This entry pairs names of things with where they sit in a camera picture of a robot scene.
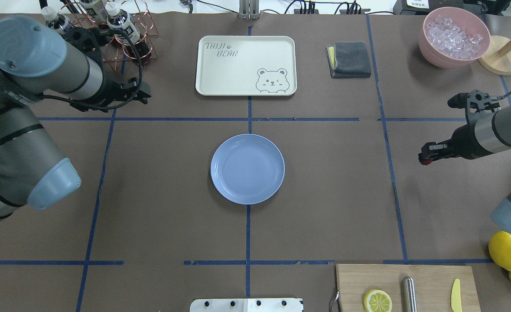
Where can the yellow lemon top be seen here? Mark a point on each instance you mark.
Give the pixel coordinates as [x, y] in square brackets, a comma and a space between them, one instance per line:
[499, 248]

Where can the grey folded cloth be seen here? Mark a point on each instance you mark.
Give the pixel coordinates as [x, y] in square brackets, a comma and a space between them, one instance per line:
[348, 60]

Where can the steel knife handle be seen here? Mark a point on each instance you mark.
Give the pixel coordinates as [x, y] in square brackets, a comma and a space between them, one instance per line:
[409, 292]

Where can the wooden cup stand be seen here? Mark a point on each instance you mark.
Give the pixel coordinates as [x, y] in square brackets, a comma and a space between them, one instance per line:
[497, 58]

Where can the yellow plastic knife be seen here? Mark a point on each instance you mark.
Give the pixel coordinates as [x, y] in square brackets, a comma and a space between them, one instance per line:
[456, 302]

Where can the lemon half slice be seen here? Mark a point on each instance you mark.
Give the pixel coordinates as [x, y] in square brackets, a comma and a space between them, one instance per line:
[377, 300]

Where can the cream bear tray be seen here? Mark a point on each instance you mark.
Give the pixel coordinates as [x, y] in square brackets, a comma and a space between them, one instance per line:
[246, 66]

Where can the pink bowl of ice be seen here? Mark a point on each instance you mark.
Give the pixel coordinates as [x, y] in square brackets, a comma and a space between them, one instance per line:
[452, 37]

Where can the wooden cutting board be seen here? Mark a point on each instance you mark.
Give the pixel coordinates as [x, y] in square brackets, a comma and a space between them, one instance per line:
[432, 286]

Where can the dark sauce bottle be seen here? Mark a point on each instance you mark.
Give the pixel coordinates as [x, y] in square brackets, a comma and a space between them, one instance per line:
[122, 22]

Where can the copper wire bottle rack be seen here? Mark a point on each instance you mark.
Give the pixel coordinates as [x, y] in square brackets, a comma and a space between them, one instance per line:
[91, 13]

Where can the blue round plate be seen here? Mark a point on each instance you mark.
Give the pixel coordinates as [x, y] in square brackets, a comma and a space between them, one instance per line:
[247, 169]

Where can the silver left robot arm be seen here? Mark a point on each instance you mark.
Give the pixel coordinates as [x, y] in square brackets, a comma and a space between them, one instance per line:
[37, 63]

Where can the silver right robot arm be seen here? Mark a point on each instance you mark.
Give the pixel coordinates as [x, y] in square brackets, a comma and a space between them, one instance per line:
[487, 131]

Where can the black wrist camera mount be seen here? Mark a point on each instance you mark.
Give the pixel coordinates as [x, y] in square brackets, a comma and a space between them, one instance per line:
[477, 105]

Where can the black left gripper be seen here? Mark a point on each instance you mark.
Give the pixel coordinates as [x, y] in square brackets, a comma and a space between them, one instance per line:
[111, 89]

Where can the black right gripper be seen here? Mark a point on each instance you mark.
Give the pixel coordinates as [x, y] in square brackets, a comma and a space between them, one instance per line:
[464, 141]

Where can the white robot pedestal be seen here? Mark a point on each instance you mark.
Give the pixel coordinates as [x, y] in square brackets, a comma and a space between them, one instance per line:
[247, 305]

